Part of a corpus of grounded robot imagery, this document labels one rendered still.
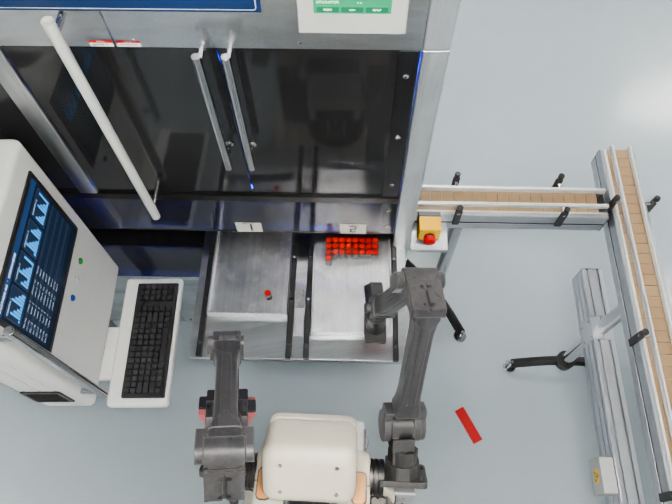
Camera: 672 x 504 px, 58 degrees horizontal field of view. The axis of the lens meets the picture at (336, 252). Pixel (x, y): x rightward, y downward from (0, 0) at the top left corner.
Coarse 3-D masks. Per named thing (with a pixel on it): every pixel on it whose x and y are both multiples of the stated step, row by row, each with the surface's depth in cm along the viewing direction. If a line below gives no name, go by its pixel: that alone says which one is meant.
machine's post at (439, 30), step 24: (432, 0) 115; (456, 0) 115; (432, 24) 120; (432, 48) 126; (432, 72) 132; (432, 96) 139; (432, 120) 147; (408, 144) 156; (408, 168) 165; (408, 192) 176; (408, 216) 189; (408, 240) 203
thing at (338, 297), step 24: (336, 264) 207; (360, 264) 206; (384, 264) 206; (312, 288) 199; (336, 288) 203; (360, 288) 202; (384, 288) 202; (312, 312) 195; (336, 312) 199; (360, 312) 199
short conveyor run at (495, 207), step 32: (448, 192) 213; (480, 192) 213; (512, 192) 213; (544, 192) 213; (576, 192) 210; (448, 224) 215; (480, 224) 214; (512, 224) 213; (544, 224) 213; (576, 224) 212
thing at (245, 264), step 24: (216, 240) 208; (240, 240) 211; (264, 240) 211; (288, 240) 211; (216, 264) 207; (240, 264) 207; (264, 264) 207; (288, 264) 207; (216, 288) 203; (240, 288) 203; (264, 288) 203; (288, 288) 200; (216, 312) 196; (240, 312) 196; (264, 312) 199
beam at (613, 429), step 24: (576, 288) 246; (600, 288) 238; (600, 312) 233; (600, 336) 229; (600, 360) 224; (600, 384) 221; (600, 408) 221; (624, 408) 216; (600, 432) 220; (624, 432) 213; (600, 456) 220; (624, 456) 209; (624, 480) 206
